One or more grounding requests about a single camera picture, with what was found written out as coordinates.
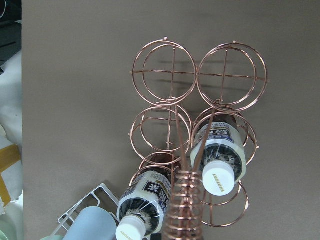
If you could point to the grey cup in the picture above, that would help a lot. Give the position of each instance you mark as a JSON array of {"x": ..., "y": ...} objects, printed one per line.
[{"x": 93, "y": 223}]

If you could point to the tea bottle front middle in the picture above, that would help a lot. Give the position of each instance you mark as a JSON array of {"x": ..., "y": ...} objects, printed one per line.
[{"x": 223, "y": 161}]

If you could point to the black tool case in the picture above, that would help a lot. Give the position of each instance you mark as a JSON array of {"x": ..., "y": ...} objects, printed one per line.
[{"x": 10, "y": 29}]

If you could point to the tea bottle far left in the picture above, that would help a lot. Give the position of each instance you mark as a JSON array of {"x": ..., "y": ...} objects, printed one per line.
[{"x": 142, "y": 207}]

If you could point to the copper wire bottle basket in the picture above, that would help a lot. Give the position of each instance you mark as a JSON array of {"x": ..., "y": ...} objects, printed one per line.
[{"x": 183, "y": 97}]

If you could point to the tea bottle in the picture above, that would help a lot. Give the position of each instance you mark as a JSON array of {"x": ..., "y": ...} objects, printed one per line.
[
  {"x": 223, "y": 161},
  {"x": 142, "y": 207}
]

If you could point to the white cup rack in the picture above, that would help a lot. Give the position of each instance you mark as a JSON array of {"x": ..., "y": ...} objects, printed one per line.
[{"x": 100, "y": 196}]

